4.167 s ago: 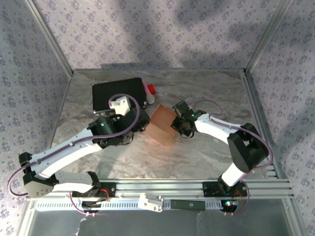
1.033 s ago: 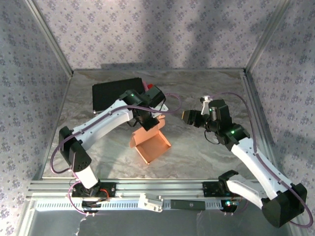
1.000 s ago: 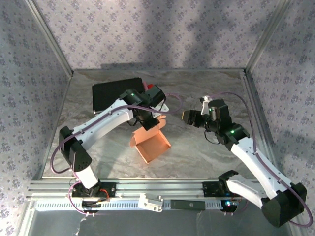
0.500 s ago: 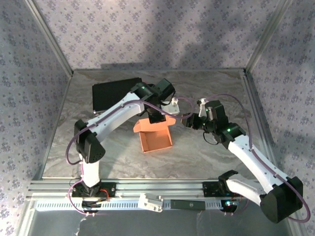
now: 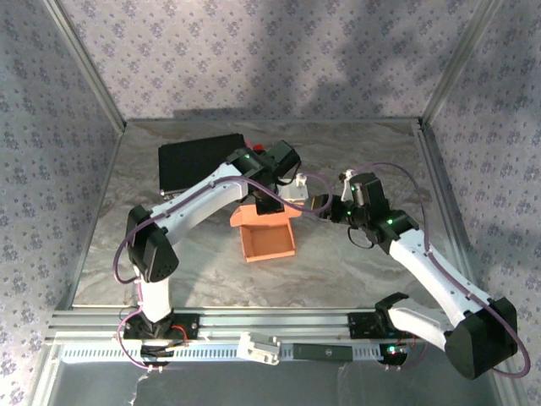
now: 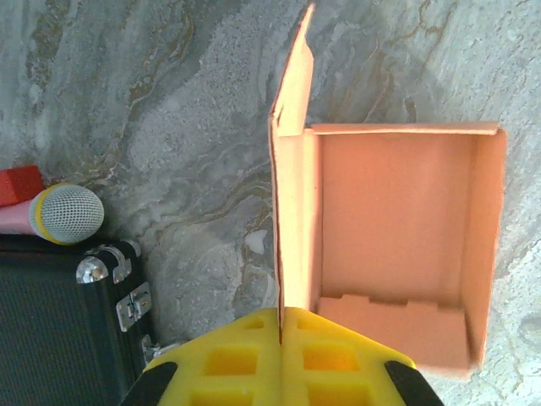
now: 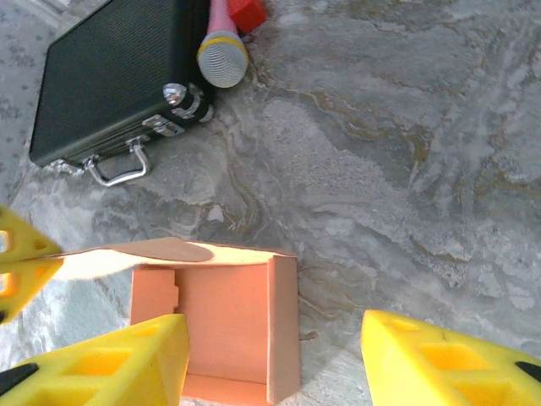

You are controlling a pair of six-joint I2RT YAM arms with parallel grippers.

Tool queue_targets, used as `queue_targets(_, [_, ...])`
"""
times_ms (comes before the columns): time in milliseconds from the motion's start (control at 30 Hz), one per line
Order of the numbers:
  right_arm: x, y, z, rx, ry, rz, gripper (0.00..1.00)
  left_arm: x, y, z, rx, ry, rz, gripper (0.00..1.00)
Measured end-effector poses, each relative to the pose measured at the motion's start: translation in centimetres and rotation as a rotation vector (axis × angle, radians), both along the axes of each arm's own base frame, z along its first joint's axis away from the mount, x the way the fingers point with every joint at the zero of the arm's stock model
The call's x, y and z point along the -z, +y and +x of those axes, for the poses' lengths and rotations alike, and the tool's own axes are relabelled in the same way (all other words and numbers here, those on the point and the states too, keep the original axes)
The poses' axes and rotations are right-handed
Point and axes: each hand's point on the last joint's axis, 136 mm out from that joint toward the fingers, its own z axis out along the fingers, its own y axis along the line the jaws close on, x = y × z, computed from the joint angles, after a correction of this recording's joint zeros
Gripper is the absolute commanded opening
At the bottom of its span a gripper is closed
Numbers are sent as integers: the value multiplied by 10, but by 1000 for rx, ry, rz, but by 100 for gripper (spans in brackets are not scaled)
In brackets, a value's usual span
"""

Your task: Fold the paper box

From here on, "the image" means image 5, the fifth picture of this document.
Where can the brown cardboard paper box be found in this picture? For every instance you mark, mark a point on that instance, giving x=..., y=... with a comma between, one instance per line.
x=266, y=243

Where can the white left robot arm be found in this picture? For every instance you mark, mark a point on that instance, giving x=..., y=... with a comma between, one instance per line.
x=198, y=199

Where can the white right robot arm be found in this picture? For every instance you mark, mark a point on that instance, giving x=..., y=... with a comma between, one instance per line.
x=422, y=262

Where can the red block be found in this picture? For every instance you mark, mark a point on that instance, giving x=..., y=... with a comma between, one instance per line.
x=258, y=148

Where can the black hard case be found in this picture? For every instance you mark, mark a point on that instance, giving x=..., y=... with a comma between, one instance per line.
x=190, y=162

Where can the black bar device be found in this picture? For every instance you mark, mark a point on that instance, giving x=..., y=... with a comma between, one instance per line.
x=323, y=352

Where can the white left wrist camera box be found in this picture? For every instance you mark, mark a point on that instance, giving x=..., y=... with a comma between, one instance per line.
x=296, y=192

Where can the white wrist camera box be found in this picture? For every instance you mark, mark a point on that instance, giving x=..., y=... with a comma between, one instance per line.
x=347, y=186
x=296, y=192

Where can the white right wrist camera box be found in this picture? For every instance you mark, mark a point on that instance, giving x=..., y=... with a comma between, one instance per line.
x=347, y=186

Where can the aluminium frame rail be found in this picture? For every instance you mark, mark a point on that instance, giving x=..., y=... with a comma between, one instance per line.
x=46, y=376
x=513, y=395
x=274, y=121
x=441, y=190

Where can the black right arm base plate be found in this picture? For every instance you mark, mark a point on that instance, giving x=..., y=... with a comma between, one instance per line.
x=359, y=325

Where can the wide aluminium base rail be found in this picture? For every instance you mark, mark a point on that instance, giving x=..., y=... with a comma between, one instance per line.
x=274, y=321

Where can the aluminium frame post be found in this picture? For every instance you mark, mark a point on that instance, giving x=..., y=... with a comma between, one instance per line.
x=87, y=63
x=458, y=63

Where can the white plastic bracket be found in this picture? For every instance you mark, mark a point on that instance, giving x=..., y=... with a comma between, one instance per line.
x=258, y=349

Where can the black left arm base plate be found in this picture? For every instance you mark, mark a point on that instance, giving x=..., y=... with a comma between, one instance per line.
x=192, y=325

